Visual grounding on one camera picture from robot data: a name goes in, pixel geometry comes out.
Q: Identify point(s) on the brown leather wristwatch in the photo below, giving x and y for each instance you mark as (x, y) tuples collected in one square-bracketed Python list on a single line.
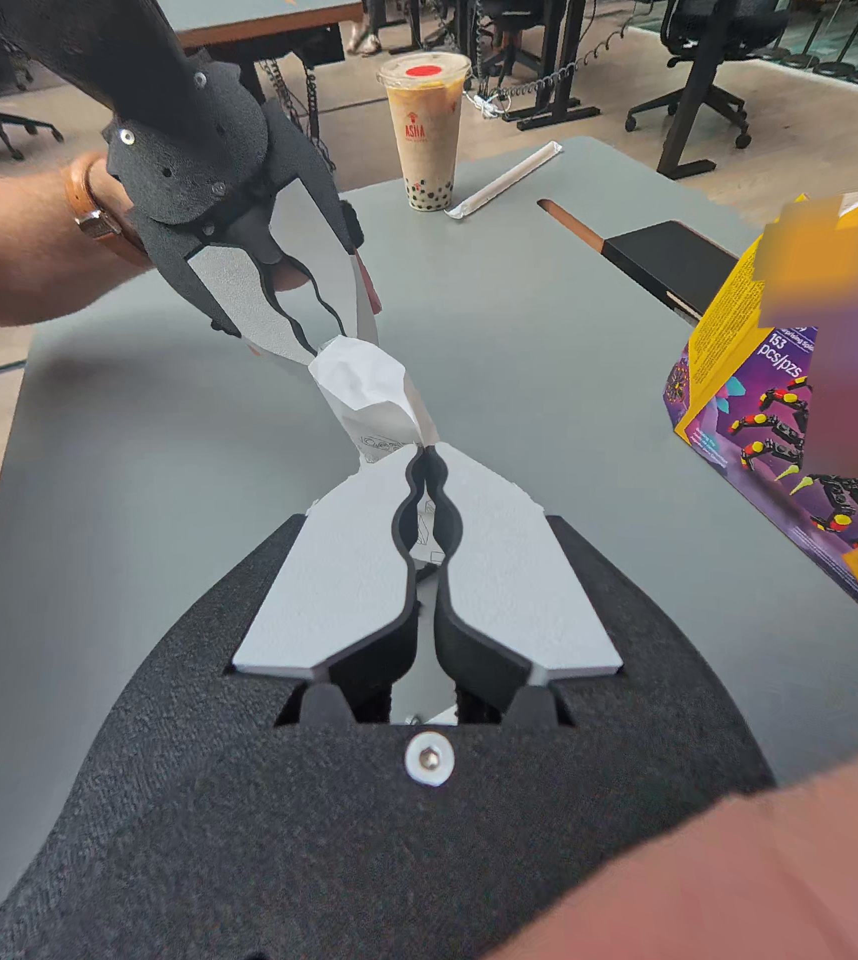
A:
[(80, 195)]

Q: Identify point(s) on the person's left forearm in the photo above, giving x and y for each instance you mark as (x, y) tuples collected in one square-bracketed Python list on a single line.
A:
[(1, 247)]

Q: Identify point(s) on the purple yellow toy box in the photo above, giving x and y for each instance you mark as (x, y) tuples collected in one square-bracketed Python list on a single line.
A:
[(818, 547)]

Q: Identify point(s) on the person's left hand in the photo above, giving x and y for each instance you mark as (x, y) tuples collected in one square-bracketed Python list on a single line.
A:
[(371, 292)]

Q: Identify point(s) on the bubble tea plastic cup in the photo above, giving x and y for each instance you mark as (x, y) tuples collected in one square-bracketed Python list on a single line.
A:
[(429, 150)]

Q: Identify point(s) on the grey background desk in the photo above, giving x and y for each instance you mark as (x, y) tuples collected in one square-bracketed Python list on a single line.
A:
[(264, 11)]

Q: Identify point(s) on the white paper bag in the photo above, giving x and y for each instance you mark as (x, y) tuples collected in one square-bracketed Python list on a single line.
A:
[(361, 390)]

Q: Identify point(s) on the paper wrapped straw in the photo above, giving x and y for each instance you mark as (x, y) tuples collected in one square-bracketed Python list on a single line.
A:
[(504, 180)]

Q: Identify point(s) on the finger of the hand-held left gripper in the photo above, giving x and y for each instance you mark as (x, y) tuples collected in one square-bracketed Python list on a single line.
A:
[(320, 232), (238, 292)]

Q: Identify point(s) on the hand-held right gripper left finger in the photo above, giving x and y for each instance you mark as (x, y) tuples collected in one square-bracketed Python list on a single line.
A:
[(324, 585)]

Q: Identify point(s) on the person's right forearm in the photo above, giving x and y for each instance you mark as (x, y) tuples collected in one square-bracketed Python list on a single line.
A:
[(736, 885)]

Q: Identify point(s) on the black desk leg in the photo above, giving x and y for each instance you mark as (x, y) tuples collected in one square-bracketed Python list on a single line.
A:
[(691, 112), (549, 75)]

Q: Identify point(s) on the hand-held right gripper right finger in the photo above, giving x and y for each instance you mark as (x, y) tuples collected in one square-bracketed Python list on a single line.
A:
[(526, 585)]

